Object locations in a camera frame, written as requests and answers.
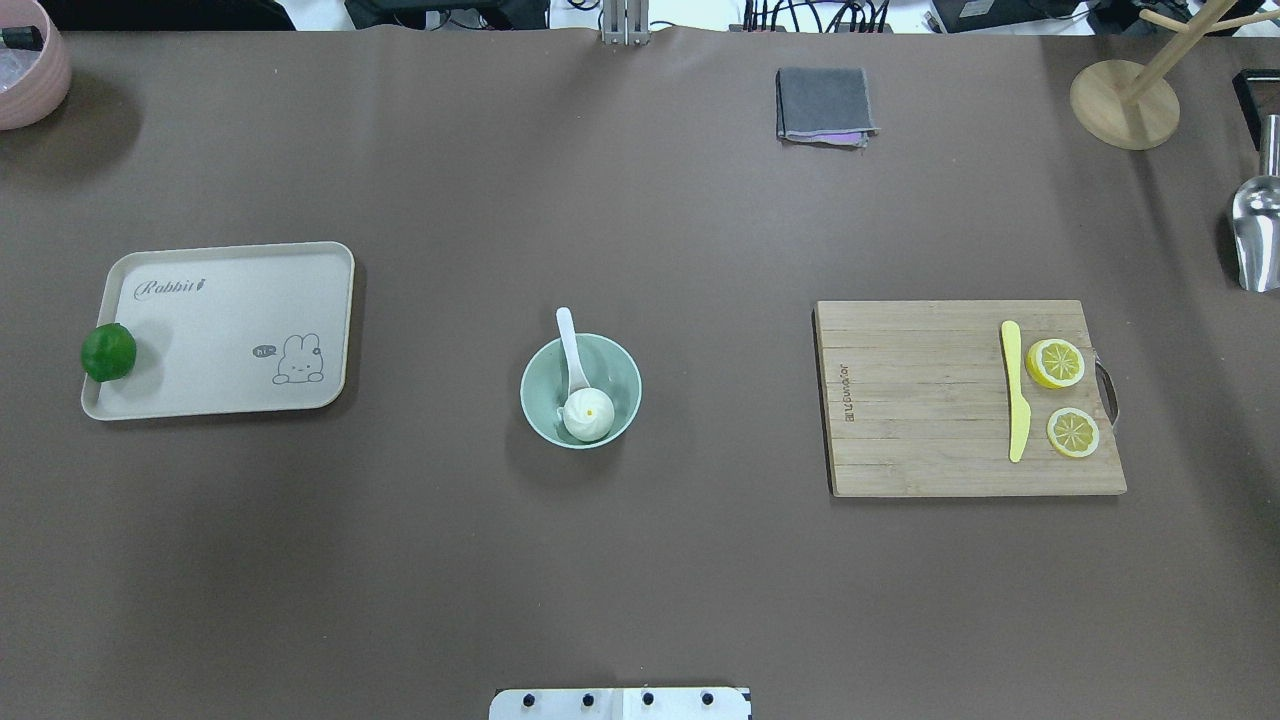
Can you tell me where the wooden mug tree stand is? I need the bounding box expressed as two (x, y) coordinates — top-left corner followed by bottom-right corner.
(1070, 1), (1279, 151)

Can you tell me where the mint green bowl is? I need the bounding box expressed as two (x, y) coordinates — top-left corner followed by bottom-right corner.
(518, 332), (643, 450)

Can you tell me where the grey folded cloth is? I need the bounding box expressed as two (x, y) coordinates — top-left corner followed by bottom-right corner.
(774, 67), (881, 149)

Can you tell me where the green lime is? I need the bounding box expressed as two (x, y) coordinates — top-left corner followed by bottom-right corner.
(79, 322), (138, 383)

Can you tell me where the white steamed bun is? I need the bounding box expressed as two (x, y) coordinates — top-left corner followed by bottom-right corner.
(559, 387), (614, 443)

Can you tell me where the pink bowl with ice cubes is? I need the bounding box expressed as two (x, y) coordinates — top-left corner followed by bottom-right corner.
(1, 1), (70, 131)

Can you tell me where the yellow plastic knife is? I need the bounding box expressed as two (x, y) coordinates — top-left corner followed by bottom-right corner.
(1000, 320), (1030, 462)

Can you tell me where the white ceramic spoon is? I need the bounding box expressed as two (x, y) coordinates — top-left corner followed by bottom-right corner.
(556, 307), (590, 398)

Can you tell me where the cream rabbit tray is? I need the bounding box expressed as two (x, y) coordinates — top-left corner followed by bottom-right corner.
(81, 241), (355, 421)

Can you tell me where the bamboo cutting board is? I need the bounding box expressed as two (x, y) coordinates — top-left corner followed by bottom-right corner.
(814, 300), (1126, 498)

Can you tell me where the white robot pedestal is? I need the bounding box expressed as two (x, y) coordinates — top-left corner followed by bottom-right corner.
(488, 685), (753, 719)

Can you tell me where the lemon slice near handle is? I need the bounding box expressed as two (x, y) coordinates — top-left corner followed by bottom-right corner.
(1025, 338), (1085, 389)

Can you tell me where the metal scoop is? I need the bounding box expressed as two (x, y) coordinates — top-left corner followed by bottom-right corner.
(1231, 114), (1279, 293)

